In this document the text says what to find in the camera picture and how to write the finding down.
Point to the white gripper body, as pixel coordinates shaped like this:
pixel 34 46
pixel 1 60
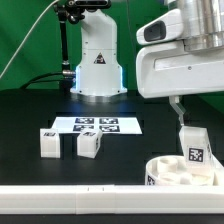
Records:
pixel 165 68

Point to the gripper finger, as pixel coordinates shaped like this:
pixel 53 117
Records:
pixel 175 102

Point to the white round stool seat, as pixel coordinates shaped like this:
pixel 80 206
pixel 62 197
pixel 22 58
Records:
pixel 172 170

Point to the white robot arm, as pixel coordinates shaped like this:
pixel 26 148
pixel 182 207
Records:
pixel 99 75

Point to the paper sheet with markers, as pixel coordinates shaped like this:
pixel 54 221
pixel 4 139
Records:
pixel 113 125

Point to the white right barrier rail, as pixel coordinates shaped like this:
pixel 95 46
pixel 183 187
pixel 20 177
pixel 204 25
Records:
pixel 218 173

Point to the white barrier rail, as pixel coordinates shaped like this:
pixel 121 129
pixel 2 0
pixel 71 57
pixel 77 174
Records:
pixel 218 173
pixel 110 199

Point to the black camera on mount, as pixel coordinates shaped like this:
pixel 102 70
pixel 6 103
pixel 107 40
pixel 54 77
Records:
pixel 89 4

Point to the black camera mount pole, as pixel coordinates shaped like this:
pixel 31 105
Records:
pixel 68 75

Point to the white front barrier rail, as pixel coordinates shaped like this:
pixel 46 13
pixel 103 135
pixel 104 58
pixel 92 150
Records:
pixel 110 199

